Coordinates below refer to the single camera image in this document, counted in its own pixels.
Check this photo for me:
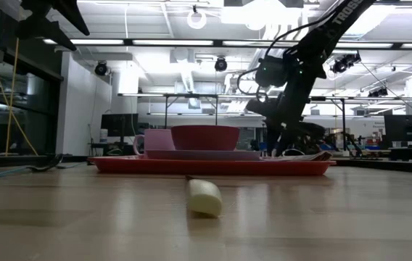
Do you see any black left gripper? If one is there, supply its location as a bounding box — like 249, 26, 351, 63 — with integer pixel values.
17, 0, 91, 51

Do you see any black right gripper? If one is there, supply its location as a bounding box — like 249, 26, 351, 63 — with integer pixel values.
246, 54, 326, 157

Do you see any beige napkin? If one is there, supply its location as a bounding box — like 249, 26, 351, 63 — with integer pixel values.
262, 151, 334, 162

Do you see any lavender plastic plate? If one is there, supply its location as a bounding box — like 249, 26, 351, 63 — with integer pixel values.
144, 149, 262, 162

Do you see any magenta plastic bowl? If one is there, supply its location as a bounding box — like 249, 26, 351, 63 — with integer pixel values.
170, 125, 241, 152

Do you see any cream oblong object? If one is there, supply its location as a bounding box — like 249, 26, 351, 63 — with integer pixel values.
185, 175, 223, 219

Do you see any pink plastic cup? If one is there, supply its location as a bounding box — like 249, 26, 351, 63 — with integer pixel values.
132, 128, 176, 158

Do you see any fork with teal handle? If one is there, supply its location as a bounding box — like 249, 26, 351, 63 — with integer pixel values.
0, 154, 64, 182

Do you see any red plastic tray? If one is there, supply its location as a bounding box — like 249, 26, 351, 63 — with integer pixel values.
88, 155, 337, 178

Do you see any black computer monitor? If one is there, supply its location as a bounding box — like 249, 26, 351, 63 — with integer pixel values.
384, 114, 412, 144
100, 112, 139, 138

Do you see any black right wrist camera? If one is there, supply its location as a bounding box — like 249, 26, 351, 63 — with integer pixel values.
255, 55, 289, 88

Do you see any yellow cable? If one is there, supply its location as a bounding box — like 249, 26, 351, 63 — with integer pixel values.
4, 37, 20, 154
0, 0, 40, 157

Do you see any black ceiling camera cluster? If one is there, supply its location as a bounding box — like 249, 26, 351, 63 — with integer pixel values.
330, 51, 362, 75

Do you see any white ring lamp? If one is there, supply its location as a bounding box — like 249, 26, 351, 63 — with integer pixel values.
186, 4, 208, 30

